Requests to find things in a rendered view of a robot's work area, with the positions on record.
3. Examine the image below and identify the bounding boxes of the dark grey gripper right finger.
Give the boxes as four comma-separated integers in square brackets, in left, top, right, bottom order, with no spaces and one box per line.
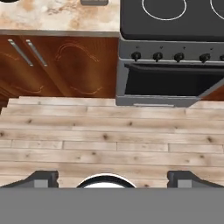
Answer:
[166,171,224,189]

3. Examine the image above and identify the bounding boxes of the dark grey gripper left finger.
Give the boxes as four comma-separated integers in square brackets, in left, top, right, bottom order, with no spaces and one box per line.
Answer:
[0,171,60,189]

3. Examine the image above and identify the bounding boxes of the round black and white object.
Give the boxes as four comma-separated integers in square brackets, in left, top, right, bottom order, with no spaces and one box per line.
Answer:
[76,173,137,189]

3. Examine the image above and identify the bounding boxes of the black oven door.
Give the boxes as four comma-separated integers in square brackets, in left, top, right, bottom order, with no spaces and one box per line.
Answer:
[123,62,224,98]

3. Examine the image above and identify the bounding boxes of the brown wooden cupboard door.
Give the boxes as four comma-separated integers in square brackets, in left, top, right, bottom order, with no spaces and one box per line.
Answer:
[20,36,119,99]
[0,35,66,102]

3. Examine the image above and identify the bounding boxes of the grey oven with black hob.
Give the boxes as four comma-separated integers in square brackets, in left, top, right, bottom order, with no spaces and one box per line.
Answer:
[115,0,224,108]

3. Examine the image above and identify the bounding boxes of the grey object on worktop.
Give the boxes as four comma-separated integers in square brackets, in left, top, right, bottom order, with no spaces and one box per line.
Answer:
[80,0,109,7]

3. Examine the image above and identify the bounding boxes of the silver cupboard handle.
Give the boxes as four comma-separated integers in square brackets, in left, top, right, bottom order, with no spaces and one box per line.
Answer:
[7,38,34,67]
[25,38,48,67]

